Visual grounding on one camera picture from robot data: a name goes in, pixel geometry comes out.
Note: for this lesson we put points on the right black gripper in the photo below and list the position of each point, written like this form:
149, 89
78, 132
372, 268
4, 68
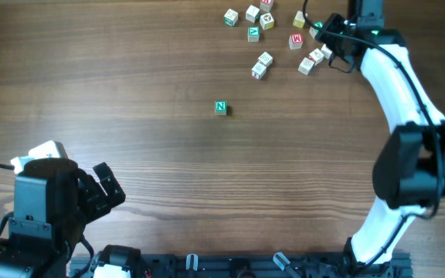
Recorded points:
333, 26

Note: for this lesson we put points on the wooden block red letter A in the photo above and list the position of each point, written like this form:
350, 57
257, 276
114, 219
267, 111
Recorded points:
316, 56

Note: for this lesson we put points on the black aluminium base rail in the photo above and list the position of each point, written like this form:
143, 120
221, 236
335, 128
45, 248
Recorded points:
310, 265

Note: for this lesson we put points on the wooden block red letter M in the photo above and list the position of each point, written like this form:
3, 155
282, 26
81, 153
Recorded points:
296, 41

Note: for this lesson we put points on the wooden block yellow side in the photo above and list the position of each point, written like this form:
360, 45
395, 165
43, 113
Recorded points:
267, 21

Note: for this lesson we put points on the wooden block plain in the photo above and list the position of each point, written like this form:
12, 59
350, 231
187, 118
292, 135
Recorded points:
252, 13
266, 59
306, 66

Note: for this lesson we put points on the wooden block green letter right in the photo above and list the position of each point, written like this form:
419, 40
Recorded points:
314, 30

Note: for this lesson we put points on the wooden block red edge lower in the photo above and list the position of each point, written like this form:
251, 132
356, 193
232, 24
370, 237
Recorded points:
258, 71

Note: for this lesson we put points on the wooden block green letter N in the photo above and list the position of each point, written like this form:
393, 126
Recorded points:
220, 107

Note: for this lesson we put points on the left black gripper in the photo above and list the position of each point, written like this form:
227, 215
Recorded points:
92, 194

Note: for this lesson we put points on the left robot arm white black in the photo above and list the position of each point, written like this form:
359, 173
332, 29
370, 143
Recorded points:
54, 202

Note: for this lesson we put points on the wooden block green letter Y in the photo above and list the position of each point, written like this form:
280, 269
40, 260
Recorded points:
253, 34

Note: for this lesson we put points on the wooden block red edge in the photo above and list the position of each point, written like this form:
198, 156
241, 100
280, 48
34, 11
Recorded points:
258, 71
266, 5

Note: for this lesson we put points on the wooden block far right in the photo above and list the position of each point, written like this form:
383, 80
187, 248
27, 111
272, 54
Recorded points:
326, 51

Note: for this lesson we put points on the wooden block plain top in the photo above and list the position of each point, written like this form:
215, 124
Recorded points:
252, 13

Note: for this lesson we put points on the wooden block green corner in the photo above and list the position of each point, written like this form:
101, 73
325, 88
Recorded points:
231, 17

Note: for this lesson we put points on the wooden block plain lower right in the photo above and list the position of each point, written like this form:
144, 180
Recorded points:
306, 66

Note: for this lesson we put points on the wooden block plain middle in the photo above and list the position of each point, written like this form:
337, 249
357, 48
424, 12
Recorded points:
266, 59

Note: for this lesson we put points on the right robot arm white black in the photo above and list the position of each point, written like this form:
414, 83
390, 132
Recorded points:
409, 175

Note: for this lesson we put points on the wooden block red top edge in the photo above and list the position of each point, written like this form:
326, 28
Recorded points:
266, 5

